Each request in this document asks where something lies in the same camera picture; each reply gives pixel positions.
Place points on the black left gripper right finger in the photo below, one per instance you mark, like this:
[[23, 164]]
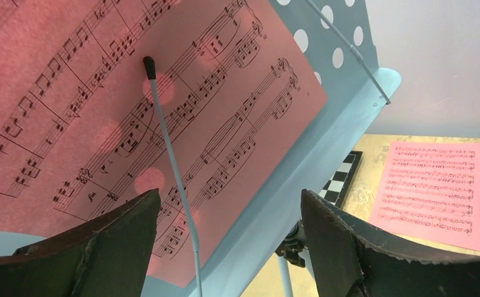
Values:
[[351, 257]]

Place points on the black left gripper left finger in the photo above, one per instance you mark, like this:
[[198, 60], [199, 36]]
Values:
[[106, 256]]

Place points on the light blue music stand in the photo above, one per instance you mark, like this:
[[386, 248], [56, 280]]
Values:
[[356, 88]]

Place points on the pink sheet music back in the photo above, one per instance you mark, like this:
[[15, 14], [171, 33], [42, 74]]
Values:
[[431, 191]]

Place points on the pink sheet music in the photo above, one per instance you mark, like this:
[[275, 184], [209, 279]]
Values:
[[84, 85], [431, 191]]

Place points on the pink sheet music front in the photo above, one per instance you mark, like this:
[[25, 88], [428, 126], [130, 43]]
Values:
[[84, 85]]

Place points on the black white chessboard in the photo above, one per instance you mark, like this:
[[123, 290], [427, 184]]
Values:
[[337, 187]]

